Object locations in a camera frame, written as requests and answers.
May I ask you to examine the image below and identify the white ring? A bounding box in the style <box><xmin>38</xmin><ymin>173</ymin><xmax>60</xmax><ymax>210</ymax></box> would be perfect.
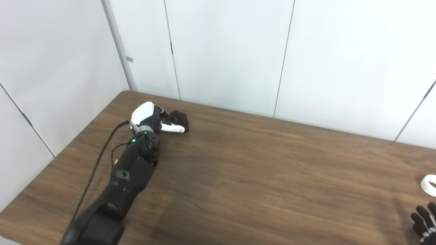
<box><xmin>420</xmin><ymin>175</ymin><xmax>436</xmax><ymax>197</ymax></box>

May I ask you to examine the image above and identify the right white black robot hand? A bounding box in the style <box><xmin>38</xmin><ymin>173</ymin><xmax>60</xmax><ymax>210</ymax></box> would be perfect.
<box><xmin>410</xmin><ymin>202</ymin><xmax>436</xmax><ymax>245</ymax></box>

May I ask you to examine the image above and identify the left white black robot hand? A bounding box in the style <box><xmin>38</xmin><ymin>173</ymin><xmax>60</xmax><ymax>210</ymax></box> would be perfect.
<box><xmin>130</xmin><ymin>101</ymin><xmax>187</xmax><ymax>134</ymax></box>

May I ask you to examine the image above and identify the round black part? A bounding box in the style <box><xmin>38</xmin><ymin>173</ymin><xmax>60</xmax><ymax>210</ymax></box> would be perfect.
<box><xmin>168</xmin><ymin>111</ymin><xmax>190</xmax><ymax>132</ymax></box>

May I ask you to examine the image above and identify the grey wall corner strip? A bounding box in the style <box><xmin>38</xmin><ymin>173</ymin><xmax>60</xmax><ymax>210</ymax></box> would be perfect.
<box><xmin>102</xmin><ymin>0</ymin><xmax>137</xmax><ymax>92</ymax></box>

